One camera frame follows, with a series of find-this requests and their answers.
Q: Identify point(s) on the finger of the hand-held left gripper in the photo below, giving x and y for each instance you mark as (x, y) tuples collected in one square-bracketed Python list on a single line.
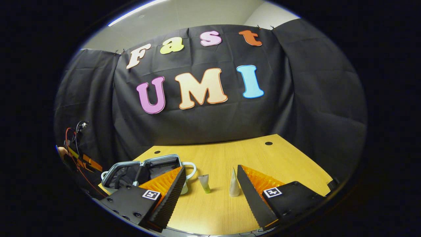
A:
[(92, 163)]

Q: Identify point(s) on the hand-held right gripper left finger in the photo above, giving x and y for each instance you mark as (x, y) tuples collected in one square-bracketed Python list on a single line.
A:
[(174, 194)]

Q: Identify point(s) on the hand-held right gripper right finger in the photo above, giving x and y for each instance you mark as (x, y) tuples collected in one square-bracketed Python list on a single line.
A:
[(251, 197)]

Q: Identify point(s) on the white skin care tube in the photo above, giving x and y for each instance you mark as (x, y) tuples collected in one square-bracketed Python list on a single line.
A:
[(234, 187)]

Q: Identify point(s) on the light blue suitcase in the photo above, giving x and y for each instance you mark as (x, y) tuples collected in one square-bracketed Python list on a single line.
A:
[(158, 164)]

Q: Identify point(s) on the black backdrop cloth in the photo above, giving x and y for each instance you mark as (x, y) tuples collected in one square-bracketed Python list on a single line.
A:
[(213, 121)]

